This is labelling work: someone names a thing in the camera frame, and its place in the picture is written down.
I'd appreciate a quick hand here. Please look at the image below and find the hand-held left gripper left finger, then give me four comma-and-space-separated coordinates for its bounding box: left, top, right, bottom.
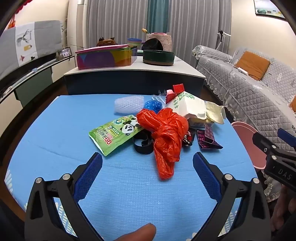
24, 152, 103, 241

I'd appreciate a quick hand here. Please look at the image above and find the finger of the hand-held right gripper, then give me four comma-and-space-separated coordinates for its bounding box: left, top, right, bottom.
277, 128, 296, 149
252, 132, 279, 154

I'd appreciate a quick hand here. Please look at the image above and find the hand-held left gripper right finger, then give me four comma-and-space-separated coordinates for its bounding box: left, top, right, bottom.
193, 152, 271, 241

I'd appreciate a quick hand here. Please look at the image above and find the dark red printed wrapper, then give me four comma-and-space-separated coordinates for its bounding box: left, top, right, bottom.
183, 131, 193, 147
196, 124, 223, 151

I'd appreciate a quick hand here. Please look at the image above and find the green panda print pouch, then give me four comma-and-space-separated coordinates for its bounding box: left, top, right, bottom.
88, 114, 142, 156

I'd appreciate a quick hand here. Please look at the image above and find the red plastic bag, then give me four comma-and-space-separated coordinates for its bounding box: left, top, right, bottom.
136, 108, 189, 181

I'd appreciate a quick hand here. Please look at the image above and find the black elastic band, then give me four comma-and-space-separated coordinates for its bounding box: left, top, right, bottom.
132, 131, 154, 154

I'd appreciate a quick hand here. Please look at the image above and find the white paper bag green print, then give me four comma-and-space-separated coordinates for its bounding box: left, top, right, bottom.
165, 91, 207, 120

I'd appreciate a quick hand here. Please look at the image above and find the white foam fruit net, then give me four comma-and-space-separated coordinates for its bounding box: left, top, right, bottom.
114, 96, 144, 115

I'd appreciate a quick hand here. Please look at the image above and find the blue plastic bag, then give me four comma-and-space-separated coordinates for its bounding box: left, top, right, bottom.
143, 98, 165, 114

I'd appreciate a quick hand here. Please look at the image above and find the red torn carton piece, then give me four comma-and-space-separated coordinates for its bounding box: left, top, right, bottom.
166, 84, 185, 102

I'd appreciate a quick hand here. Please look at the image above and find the clear plastic wrapper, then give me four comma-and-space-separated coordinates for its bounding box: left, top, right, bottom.
151, 90, 168, 102

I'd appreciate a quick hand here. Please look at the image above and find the person's right hand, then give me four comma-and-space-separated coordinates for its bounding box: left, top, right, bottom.
270, 185, 296, 232

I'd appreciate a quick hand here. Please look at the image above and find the person's left hand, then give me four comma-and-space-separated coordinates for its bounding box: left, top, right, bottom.
117, 223, 157, 241

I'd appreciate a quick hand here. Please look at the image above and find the grey quilted sofa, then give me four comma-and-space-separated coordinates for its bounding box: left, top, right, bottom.
192, 45, 296, 202

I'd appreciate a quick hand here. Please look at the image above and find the white top coffee table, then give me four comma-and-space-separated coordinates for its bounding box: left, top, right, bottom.
63, 52, 206, 98

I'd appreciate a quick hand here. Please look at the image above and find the dark television cabinet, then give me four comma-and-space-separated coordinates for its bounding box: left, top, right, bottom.
0, 56, 70, 107

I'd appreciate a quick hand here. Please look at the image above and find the colourful tin box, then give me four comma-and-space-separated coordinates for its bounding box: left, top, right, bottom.
75, 44, 138, 70

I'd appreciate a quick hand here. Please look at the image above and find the white stick blue band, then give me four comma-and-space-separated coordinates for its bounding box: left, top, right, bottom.
13, 61, 57, 80

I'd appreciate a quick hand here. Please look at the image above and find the green round tin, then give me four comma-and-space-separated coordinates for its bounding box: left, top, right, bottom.
142, 50, 175, 66

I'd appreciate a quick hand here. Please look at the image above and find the grey sheer curtain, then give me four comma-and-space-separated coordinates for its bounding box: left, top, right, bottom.
86, 0, 148, 47
168, 0, 232, 67

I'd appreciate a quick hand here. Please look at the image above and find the brown teapot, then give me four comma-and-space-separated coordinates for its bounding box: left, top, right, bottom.
96, 37, 119, 47

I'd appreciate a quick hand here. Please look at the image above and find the pink lace basket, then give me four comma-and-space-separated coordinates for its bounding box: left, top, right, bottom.
146, 32, 172, 52

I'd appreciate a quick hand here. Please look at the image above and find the stack of pastel bowls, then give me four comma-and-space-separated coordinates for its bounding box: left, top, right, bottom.
127, 38, 142, 48

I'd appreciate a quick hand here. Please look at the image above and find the black hat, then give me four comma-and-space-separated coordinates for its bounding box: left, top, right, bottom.
141, 38, 164, 51

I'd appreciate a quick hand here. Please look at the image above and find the grey printed television cover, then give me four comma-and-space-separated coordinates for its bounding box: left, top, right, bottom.
0, 20, 63, 79

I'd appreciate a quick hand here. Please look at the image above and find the white standing air conditioner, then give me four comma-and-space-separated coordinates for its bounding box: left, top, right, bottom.
76, 0, 89, 49

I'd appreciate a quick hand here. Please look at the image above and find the teal curtain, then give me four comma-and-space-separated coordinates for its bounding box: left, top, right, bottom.
146, 0, 170, 34

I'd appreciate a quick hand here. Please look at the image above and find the white power cable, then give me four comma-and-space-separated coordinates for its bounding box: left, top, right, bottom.
217, 50, 238, 102

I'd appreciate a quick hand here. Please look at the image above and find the small photo frame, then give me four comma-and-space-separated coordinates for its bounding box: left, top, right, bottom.
59, 47, 73, 58

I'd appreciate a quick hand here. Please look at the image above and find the framed wall picture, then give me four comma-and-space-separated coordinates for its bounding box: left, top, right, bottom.
254, 0, 287, 19

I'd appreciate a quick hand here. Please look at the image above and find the red knot wall decoration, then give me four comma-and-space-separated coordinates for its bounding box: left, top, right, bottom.
7, 14, 18, 29

